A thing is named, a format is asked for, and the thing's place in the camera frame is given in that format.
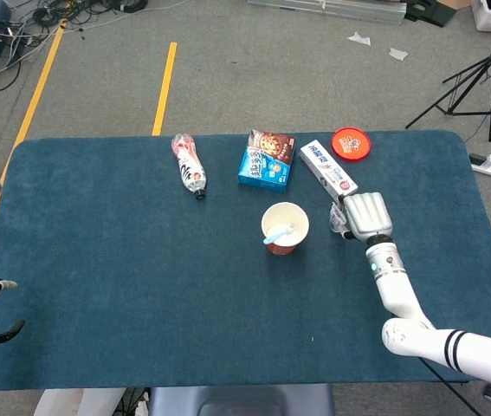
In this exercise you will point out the blue biscuit box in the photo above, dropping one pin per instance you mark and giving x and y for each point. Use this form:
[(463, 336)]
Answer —
[(262, 173)]

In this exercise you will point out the grey blue robot chest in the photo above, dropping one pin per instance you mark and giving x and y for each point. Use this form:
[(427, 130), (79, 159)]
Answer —
[(240, 401)]

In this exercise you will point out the white toothpaste carton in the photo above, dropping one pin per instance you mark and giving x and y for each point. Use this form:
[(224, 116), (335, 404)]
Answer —
[(329, 173)]

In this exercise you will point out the red paper cup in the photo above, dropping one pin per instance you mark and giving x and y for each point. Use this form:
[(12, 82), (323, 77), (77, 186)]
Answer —
[(286, 216)]

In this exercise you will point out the brown pizza print box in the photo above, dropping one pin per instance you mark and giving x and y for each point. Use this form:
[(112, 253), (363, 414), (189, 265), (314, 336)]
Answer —
[(275, 145)]

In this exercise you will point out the yellow floor tape strip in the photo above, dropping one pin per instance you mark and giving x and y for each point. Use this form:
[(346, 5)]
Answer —
[(165, 86), (33, 99)]

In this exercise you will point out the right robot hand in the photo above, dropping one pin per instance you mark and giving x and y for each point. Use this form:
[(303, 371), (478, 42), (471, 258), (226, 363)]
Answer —
[(366, 214)]

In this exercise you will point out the red round lid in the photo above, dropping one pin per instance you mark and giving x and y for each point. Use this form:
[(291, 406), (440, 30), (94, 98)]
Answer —
[(351, 144)]

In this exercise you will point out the white paper scrap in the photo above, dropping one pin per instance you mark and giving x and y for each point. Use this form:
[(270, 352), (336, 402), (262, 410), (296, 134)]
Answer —
[(359, 38), (398, 53)]

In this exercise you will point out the white robot body cover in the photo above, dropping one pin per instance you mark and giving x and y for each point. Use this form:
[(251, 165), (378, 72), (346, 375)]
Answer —
[(76, 403)]

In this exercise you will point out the light blue toothbrush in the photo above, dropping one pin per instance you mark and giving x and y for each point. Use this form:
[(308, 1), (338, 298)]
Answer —
[(277, 234)]

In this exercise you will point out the white red plastic bottle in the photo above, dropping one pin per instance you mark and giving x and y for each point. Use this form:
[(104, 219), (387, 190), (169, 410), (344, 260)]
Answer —
[(191, 169)]

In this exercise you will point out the blue table mat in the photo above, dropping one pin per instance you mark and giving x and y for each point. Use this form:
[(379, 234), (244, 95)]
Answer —
[(141, 260)]

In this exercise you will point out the black stand foot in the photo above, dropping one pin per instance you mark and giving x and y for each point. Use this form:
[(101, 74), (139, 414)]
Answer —
[(427, 12)]

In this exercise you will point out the aluminium rail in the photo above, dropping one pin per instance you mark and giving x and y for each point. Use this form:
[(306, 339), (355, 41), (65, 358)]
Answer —
[(327, 9)]

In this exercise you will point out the white printed toothpaste tube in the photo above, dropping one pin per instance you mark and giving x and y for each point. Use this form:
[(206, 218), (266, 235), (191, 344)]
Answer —
[(336, 219)]

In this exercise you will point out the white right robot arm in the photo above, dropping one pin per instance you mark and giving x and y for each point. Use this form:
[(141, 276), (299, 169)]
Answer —
[(401, 294)]

